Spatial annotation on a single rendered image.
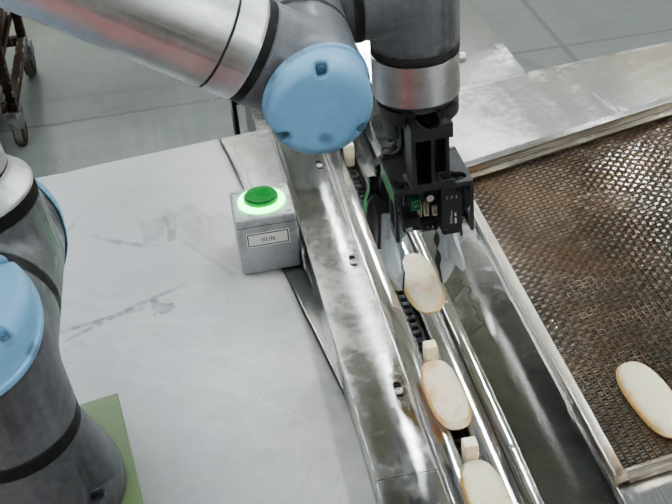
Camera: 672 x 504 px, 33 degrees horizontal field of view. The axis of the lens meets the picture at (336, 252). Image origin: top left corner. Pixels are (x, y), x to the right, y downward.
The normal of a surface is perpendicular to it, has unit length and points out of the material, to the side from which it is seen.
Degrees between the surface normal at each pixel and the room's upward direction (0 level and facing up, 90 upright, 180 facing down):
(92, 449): 69
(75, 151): 0
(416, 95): 91
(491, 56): 0
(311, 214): 0
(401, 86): 90
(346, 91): 92
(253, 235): 90
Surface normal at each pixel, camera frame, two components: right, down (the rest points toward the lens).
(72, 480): 0.69, 0.04
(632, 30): -0.07, -0.82
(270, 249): 0.18, 0.55
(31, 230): 0.87, 0.16
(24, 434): 0.57, 0.43
